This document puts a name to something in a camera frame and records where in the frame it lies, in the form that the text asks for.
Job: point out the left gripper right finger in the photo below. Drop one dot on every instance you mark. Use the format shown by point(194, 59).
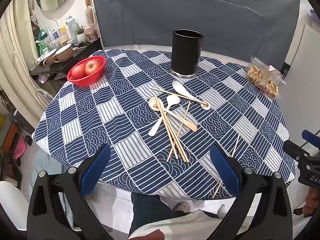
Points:
point(272, 219)

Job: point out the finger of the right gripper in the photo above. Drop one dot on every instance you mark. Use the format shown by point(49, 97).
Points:
point(297, 153)
point(311, 138)

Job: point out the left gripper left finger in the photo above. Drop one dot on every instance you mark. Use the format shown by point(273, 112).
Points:
point(46, 217)

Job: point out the wooden chopstick bundle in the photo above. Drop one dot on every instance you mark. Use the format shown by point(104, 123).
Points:
point(165, 124)
point(177, 150)
point(177, 141)

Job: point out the wooden chopstick across spoon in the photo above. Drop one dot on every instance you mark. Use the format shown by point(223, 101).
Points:
point(181, 96)

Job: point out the white ceramic spoon long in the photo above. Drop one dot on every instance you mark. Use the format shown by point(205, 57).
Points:
point(180, 89)

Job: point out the spoon with cartoon print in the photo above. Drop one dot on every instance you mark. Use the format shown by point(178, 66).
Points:
point(154, 106)

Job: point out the right hand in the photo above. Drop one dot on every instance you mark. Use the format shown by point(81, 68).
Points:
point(311, 202)

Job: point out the white chair seat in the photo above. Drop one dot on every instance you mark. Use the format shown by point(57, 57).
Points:
point(15, 205)

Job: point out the clear snack box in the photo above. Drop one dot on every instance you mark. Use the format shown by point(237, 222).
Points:
point(266, 78)

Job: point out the grey fabric backdrop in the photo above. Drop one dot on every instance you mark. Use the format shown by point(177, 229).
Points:
point(235, 28)

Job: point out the dark side shelf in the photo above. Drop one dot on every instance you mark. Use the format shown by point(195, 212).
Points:
point(62, 64)

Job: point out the black cylindrical utensil holder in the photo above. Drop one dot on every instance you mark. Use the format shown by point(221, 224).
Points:
point(186, 52)

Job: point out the red apple back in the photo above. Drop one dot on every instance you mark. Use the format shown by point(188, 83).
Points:
point(78, 72)

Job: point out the red apple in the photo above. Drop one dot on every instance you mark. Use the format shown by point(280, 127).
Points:
point(78, 72)
point(91, 67)

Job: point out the red plastic basket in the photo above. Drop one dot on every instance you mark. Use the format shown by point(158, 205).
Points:
point(89, 80)

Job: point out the red apple front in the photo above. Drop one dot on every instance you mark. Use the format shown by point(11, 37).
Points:
point(91, 67)

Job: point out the beige mug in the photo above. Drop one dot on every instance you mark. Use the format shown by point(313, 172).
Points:
point(64, 54)

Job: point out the small potted plant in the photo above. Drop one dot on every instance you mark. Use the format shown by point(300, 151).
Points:
point(81, 37)

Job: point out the white bottle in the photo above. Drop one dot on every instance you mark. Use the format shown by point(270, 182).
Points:
point(72, 26)

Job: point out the wooden hairbrush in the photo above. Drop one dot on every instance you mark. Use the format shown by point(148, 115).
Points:
point(89, 13)

